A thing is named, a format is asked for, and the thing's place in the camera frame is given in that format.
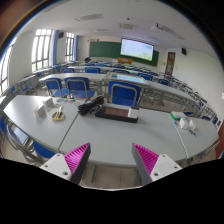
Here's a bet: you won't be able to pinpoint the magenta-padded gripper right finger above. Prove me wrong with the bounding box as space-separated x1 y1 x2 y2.
130 142 183 186

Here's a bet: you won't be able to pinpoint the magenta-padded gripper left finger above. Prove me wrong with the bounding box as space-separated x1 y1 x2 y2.
39 142 92 185

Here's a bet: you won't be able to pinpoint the white printed carton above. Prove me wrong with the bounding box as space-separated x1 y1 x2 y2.
188 119 198 132
178 117 189 130

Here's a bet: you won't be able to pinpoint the green and white box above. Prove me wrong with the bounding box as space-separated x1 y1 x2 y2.
170 110 188 121

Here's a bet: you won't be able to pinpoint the small white box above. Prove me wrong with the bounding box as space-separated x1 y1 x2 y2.
43 97 55 109
34 104 47 118

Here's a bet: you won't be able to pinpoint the colourful printed cards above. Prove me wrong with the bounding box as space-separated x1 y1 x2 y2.
55 97 81 107

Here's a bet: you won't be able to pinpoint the flat glowing desk screen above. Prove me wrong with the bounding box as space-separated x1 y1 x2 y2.
105 72 149 86

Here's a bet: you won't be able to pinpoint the group of blue chairs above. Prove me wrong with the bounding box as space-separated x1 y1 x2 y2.
0 59 219 161

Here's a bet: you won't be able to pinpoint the brown door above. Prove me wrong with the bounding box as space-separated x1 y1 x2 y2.
164 51 177 77

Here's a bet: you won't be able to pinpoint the tall white-framed window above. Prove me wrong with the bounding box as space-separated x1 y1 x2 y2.
0 44 14 96
64 32 76 63
30 28 53 73

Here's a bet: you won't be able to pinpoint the orange teacher desk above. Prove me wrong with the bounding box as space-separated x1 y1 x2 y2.
117 57 133 65

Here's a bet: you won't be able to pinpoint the blue curtain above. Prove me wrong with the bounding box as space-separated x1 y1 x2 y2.
73 34 80 62
52 29 60 67

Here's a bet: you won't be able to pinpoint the lit projection screen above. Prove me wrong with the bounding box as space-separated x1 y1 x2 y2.
119 37 155 62

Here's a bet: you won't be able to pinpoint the green blackboard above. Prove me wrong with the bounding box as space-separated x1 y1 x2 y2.
88 41 160 67

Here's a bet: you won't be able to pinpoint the long ceiling light grille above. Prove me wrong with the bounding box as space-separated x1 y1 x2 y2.
159 24 185 41

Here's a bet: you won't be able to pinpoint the white ceiling projector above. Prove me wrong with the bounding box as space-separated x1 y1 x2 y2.
150 23 168 33

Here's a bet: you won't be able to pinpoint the slotted ceiling vent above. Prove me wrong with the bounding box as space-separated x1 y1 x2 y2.
91 27 111 33
74 13 105 23

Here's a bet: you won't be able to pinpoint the square ceiling air unit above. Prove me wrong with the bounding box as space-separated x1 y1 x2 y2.
118 22 138 31

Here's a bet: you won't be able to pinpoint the black coiled cable bundle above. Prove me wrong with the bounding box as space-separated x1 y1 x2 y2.
77 95 105 117

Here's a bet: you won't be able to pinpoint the blue chair with metal frame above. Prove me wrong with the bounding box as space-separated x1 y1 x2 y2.
64 77 91 101
108 80 143 108
44 77 69 99

